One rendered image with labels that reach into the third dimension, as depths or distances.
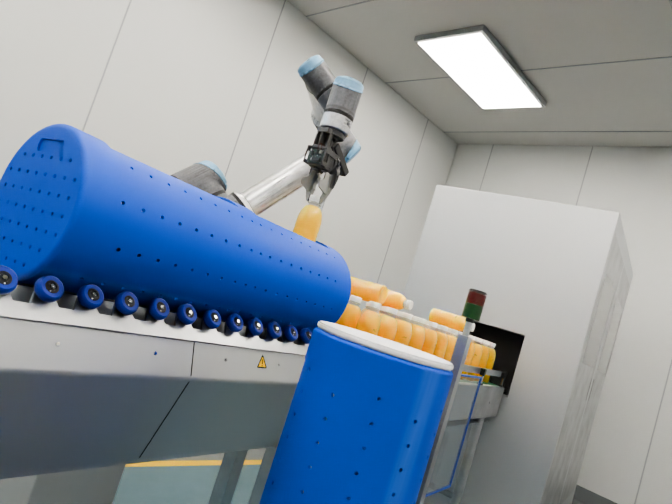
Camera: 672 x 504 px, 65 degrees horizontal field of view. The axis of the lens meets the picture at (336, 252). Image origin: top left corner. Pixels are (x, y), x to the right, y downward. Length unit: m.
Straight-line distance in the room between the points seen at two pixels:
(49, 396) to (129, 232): 0.30
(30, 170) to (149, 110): 3.18
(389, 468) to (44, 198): 0.74
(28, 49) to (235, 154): 1.63
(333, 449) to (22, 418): 0.51
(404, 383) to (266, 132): 3.99
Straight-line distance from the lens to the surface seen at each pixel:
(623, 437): 5.45
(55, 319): 0.97
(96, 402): 1.07
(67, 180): 0.97
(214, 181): 2.10
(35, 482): 2.09
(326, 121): 1.56
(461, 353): 1.83
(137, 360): 1.07
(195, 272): 1.09
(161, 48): 4.32
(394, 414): 0.94
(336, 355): 0.94
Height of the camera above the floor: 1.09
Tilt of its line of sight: 5 degrees up
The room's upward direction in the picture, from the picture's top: 18 degrees clockwise
